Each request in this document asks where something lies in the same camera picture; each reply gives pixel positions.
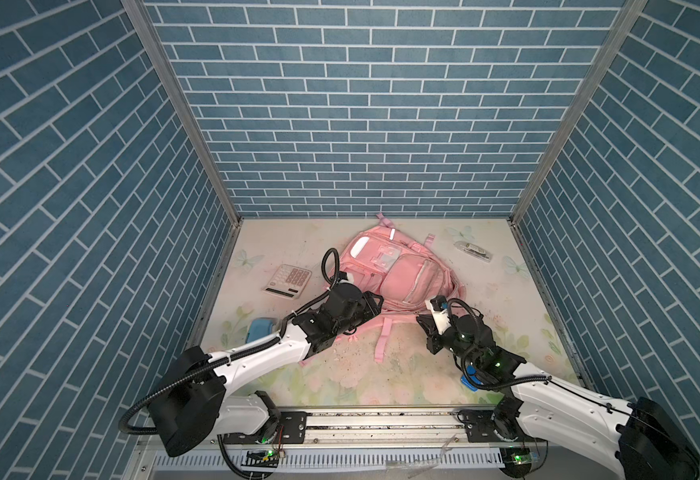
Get blue pencil case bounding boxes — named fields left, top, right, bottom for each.
left=461, top=365, right=483, bottom=392

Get pink student backpack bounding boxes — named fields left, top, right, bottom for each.
left=298, top=212, right=468, bottom=365

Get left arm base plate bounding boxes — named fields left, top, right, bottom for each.
left=223, top=411, right=308, bottom=446

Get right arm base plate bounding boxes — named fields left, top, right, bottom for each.
left=455, top=409, right=539, bottom=443

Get left black corrugated cable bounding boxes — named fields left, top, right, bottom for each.
left=117, top=247, right=342, bottom=480

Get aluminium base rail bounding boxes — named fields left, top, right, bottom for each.
left=121, top=404, right=651, bottom=480

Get clear plastic pen box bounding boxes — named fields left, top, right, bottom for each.
left=454, top=241, right=493, bottom=263

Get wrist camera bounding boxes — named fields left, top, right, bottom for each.
left=426, top=295, right=451, bottom=335
left=326, top=271, right=353, bottom=288

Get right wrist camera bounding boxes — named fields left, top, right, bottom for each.
left=426, top=295, right=451, bottom=335

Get blue pencil sharpener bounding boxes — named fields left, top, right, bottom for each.
left=246, top=318, right=277, bottom=343

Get pink white calculator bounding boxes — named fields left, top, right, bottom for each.
left=264, top=264, right=312, bottom=299

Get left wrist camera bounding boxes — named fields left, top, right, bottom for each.
left=326, top=271, right=353, bottom=288

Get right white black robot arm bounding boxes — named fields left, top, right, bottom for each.
left=417, top=309, right=700, bottom=479

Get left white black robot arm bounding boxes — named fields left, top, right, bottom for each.
left=147, top=282, right=384, bottom=457

